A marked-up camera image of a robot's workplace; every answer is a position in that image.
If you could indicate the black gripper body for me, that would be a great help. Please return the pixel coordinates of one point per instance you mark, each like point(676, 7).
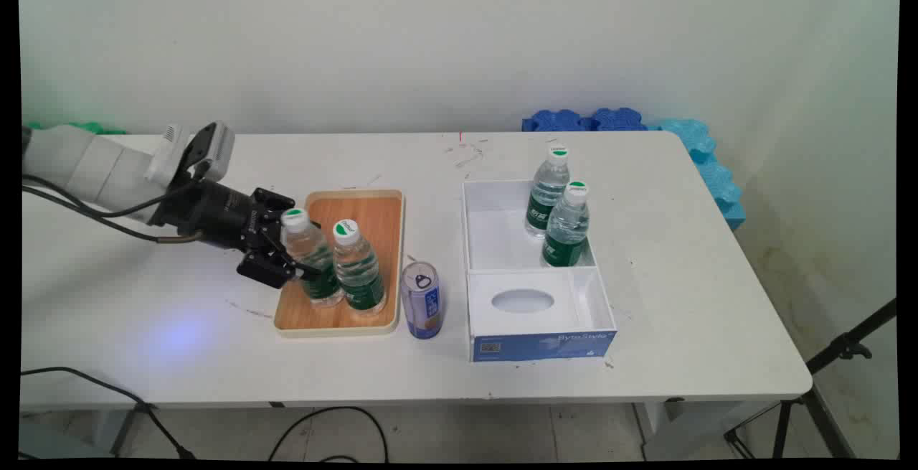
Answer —
point(215, 215)

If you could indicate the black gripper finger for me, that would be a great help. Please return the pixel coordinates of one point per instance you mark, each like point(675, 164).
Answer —
point(269, 265)
point(271, 201)

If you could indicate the water bottle green label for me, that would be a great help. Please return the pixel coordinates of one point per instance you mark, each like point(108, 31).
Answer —
point(320, 285)
point(566, 229)
point(546, 197)
point(358, 276)

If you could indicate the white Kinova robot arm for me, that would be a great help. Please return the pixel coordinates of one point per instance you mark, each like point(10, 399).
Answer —
point(79, 161)

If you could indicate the wooden tray cream rim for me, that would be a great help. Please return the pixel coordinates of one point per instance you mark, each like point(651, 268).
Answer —
point(376, 222)

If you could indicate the green foam puzzle mat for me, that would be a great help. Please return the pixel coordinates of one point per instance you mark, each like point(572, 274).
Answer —
point(86, 128)

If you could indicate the blue silver drink can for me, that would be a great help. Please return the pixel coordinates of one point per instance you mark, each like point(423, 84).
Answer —
point(422, 305)

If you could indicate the grey table leg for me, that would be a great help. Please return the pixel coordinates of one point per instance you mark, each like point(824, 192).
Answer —
point(128, 427)

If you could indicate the white blue cardboard tissue box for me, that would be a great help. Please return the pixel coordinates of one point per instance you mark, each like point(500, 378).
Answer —
point(527, 337)

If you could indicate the dark blue foam puzzle mat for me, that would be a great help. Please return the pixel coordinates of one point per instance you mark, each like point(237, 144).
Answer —
point(618, 119)
point(556, 121)

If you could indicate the light blue foam puzzle mat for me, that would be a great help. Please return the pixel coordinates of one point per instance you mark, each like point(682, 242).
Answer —
point(717, 179)

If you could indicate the grey white wrist camera housing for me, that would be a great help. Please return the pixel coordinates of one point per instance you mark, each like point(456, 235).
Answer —
point(215, 143)

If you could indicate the white table leg frame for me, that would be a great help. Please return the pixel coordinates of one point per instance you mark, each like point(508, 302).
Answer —
point(688, 427)

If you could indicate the black camera tripod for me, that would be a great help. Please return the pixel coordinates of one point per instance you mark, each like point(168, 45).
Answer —
point(846, 346)

